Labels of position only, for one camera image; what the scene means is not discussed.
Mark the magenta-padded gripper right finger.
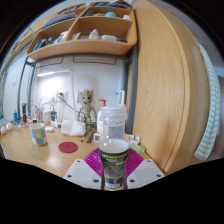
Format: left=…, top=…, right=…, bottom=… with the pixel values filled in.
left=124, top=147, right=166, bottom=190

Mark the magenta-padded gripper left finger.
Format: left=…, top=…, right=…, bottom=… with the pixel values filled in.
left=62, top=147, right=104, bottom=191

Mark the clear bottle with dark label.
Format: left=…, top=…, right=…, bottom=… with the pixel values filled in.
left=98, top=105, right=131, bottom=191

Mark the green cloth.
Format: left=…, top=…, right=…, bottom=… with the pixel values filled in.
left=129, top=143, right=147, bottom=154

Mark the flat round red coaster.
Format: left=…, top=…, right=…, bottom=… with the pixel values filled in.
left=58, top=141, right=79, bottom=154

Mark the white tissue pack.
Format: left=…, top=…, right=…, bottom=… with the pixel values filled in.
left=60, top=119, right=87, bottom=137

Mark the white power strip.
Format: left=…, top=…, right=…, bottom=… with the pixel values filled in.
left=49, top=119, right=63, bottom=130

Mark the white mug with blue map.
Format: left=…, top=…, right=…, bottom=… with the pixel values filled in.
left=29, top=122, right=48, bottom=147

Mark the brown tree figurine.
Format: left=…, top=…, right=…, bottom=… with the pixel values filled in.
left=77, top=88, right=98, bottom=130

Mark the clear blue spray bottle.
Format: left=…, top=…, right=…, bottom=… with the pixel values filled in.
left=114, top=89, right=128, bottom=108

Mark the black cylindrical bottle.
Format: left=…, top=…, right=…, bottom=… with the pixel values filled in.
left=21, top=103, right=29, bottom=123

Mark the green striped hanging towel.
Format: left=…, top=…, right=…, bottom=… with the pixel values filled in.
left=194, top=43, right=222, bottom=162

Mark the white desk lamp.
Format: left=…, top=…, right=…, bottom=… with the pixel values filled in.
left=35, top=68, right=77, bottom=123

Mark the wooden shelf unit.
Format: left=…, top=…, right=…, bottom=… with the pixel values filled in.
left=25, top=0, right=138, bottom=62

